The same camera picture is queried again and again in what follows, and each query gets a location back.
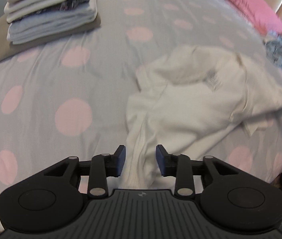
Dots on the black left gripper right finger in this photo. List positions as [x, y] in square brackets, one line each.
[228, 197]

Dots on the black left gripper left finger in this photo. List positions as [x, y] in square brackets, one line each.
[57, 196]

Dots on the white garment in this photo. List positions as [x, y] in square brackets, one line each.
[188, 101]

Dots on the stack of folded clothes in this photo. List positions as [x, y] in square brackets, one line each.
[30, 20]

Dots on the polka dot bed sheet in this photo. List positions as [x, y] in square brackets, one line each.
[69, 97]

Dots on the taupe folded blanket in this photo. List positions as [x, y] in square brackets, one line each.
[7, 49]

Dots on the pink pillow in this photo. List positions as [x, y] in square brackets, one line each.
[262, 17]

